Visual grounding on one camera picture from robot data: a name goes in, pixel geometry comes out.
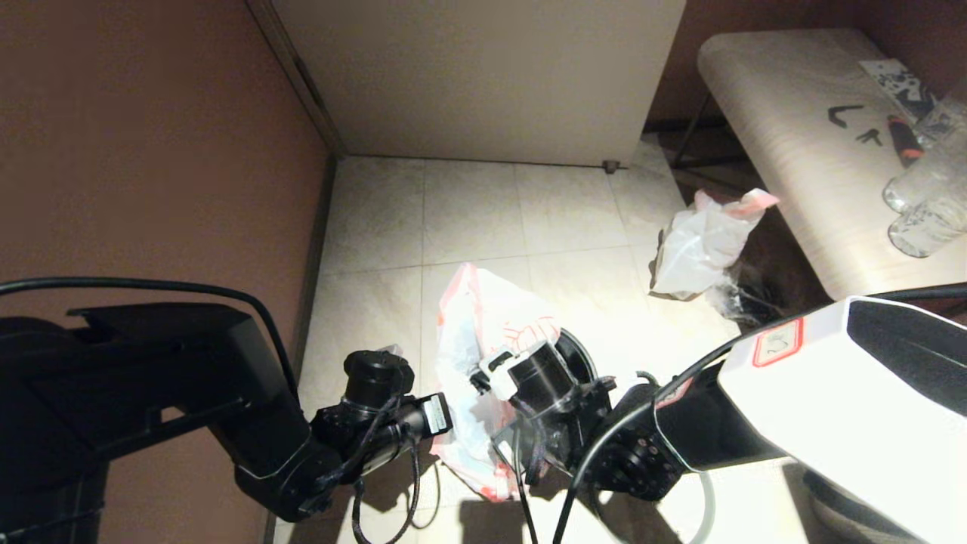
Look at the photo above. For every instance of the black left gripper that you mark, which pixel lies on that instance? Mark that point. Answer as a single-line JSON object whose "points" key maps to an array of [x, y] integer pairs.
{"points": [[419, 421]]}

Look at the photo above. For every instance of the black and red marker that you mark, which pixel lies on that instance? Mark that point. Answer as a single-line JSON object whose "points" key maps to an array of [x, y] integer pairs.
{"points": [[903, 143]]}

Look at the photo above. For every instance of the printed white card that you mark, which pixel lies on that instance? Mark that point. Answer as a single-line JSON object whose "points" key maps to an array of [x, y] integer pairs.
{"points": [[897, 84]]}

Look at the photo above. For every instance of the white cabinet panel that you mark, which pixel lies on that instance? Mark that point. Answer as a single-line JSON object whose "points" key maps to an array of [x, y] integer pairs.
{"points": [[483, 75]]}

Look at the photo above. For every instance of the clear red-print plastic bag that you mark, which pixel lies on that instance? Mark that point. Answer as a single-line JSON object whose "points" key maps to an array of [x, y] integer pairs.
{"points": [[468, 332]]}

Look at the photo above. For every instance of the light wood-grain table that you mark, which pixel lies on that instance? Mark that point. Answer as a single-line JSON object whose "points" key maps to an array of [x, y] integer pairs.
{"points": [[793, 151]]}

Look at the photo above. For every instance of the dark metal table leg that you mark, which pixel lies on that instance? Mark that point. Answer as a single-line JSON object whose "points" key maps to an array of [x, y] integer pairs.
{"points": [[689, 136]]}

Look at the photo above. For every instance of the black trash bin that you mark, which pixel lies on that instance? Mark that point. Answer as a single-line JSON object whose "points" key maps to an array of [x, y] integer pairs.
{"points": [[578, 355]]}

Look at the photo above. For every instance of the small metal cabinet foot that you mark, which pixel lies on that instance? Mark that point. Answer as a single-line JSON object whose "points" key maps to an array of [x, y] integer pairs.
{"points": [[610, 168]]}

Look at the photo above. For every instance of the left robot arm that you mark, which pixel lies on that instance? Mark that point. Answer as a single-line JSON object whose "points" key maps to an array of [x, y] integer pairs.
{"points": [[151, 378]]}

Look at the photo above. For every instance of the ribbed beige cushion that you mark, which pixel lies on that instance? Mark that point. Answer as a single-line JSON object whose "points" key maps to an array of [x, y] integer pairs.
{"points": [[831, 514]]}

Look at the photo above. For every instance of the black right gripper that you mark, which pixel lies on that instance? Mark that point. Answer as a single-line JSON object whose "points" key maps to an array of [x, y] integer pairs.
{"points": [[566, 431]]}

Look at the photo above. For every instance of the crumpled clear plastic wrap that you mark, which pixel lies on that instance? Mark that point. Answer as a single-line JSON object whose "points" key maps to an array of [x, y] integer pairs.
{"points": [[744, 302]]}

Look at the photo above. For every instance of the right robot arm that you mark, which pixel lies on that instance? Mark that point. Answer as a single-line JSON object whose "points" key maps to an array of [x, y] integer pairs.
{"points": [[831, 393]]}

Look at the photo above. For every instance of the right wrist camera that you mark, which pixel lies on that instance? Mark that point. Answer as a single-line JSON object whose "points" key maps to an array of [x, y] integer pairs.
{"points": [[540, 378]]}

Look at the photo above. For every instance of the used white bin liner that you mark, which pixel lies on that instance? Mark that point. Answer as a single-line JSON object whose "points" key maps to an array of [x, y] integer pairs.
{"points": [[695, 249]]}

